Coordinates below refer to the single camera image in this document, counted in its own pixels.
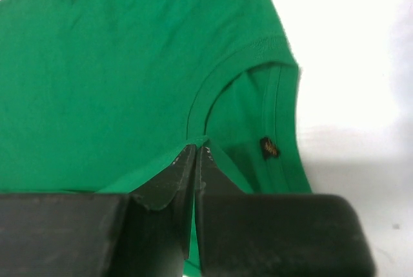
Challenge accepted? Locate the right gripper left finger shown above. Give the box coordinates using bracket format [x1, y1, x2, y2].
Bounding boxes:
[130, 145, 196, 260]

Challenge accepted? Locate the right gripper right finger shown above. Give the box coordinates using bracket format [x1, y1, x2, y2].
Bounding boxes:
[195, 147, 243, 271]

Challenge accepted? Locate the green t shirt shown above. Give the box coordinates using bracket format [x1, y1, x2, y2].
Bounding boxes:
[0, 0, 313, 277]

